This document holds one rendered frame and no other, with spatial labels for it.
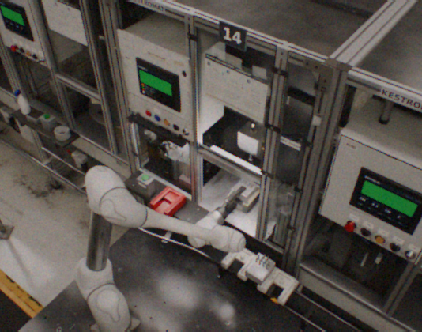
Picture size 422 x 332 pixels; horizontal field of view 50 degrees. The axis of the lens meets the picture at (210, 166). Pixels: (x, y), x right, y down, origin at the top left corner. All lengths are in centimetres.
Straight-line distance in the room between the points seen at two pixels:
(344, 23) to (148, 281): 160
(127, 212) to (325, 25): 104
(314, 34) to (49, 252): 258
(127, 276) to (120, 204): 85
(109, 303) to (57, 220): 171
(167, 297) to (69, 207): 163
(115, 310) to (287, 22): 144
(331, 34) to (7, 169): 325
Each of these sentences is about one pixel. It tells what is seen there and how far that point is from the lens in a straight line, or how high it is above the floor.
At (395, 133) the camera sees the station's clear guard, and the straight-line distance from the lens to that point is 163.
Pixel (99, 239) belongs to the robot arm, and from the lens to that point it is 212.
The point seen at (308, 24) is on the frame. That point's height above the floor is 201.
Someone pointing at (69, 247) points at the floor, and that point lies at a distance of 363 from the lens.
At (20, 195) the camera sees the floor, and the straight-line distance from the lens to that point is 410.
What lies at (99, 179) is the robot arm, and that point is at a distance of 192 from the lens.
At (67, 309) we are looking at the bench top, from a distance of 256.
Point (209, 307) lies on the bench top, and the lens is 246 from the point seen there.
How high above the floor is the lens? 286
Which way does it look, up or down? 45 degrees down
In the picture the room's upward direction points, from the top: straight up
